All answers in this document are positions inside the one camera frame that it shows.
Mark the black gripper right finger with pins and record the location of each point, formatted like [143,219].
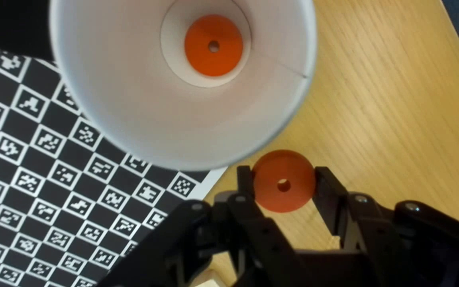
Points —
[398,244]

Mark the black white marker checkerboard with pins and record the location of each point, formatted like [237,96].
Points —
[54,201]

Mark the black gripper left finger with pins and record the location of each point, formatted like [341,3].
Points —
[223,244]

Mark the orange disc with hole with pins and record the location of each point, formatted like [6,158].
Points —
[271,169]
[213,58]

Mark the white paper cup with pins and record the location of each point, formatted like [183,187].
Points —
[134,96]

